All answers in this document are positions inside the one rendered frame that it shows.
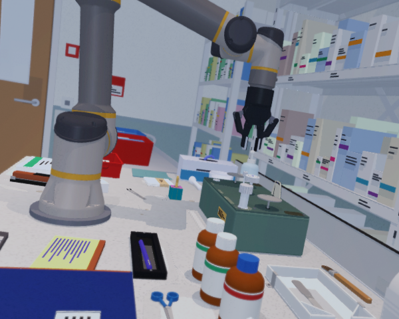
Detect teal small box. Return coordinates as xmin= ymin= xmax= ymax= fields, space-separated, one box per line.
xmin=168 ymin=185 xmax=184 ymax=201

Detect white carton with tan label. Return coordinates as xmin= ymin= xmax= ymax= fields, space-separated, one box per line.
xmin=142 ymin=176 xmax=174 ymax=189

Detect purple pen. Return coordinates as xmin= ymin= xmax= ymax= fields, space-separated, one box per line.
xmin=138 ymin=239 xmax=154 ymax=272

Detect white pad with green label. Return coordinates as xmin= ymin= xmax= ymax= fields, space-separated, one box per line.
xmin=21 ymin=156 xmax=54 ymax=175

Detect blue folder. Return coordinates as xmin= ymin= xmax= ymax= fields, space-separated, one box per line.
xmin=0 ymin=266 xmax=137 ymax=319

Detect grey spatula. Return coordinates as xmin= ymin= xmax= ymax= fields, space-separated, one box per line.
xmin=291 ymin=279 xmax=327 ymax=310

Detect grey metal tweezers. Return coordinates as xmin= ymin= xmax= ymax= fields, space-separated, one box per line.
xmin=126 ymin=187 xmax=147 ymax=201

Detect pale blue dispenser bottle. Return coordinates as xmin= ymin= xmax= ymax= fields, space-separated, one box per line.
xmin=241 ymin=154 xmax=260 ymax=177

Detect black pen tray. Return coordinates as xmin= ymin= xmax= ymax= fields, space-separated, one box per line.
xmin=130 ymin=231 xmax=168 ymax=280

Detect green balance body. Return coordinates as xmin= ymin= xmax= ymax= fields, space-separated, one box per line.
xmin=198 ymin=176 xmax=311 ymax=257

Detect small red bin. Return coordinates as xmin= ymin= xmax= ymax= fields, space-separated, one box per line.
xmin=100 ymin=152 xmax=124 ymax=179

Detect blue tray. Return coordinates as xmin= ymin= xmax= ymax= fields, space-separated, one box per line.
xmin=114 ymin=126 xmax=148 ymax=143

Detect brown door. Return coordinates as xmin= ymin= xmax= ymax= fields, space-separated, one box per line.
xmin=0 ymin=0 xmax=56 ymax=183

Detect amber bottle blue cap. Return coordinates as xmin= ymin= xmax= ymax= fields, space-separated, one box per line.
xmin=218 ymin=253 xmax=265 ymax=319

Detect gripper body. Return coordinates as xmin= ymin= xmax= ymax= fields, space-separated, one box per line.
xmin=241 ymin=85 xmax=275 ymax=130

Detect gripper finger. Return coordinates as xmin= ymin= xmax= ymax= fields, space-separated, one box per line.
xmin=232 ymin=110 xmax=254 ymax=149
xmin=253 ymin=116 xmax=281 ymax=152

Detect yellow notepad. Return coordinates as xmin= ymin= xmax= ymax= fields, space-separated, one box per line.
xmin=29 ymin=235 xmax=106 ymax=271

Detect large red bin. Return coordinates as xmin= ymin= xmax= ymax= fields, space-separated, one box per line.
xmin=113 ymin=131 xmax=155 ymax=167

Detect white blue carton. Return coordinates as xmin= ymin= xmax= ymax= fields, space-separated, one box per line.
xmin=177 ymin=154 xmax=239 ymax=183

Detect red white sign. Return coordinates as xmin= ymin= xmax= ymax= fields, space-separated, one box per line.
xmin=110 ymin=75 xmax=126 ymax=98

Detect white tray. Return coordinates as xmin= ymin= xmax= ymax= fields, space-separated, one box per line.
xmin=265 ymin=264 xmax=376 ymax=319

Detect amber bottle white cap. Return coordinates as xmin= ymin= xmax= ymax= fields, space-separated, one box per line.
xmin=192 ymin=217 xmax=225 ymax=282
xmin=199 ymin=231 xmax=240 ymax=307

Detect wooden handled brush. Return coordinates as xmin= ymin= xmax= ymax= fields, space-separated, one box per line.
xmin=321 ymin=265 xmax=373 ymax=304

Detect white shelf unit with cartons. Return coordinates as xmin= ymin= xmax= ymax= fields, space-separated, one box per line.
xmin=188 ymin=0 xmax=257 ymax=163
xmin=252 ymin=0 xmax=399 ymax=253

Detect teal flat sheet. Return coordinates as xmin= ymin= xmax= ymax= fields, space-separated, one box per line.
xmin=132 ymin=167 xmax=179 ymax=181

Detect blue handled scissors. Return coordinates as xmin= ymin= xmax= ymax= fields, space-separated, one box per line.
xmin=150 ymin=290 xmax=180 ymax=319

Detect orange black stapler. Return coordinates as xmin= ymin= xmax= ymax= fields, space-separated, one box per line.
xmin=9 ymin=170 xmax=51 ymax=187

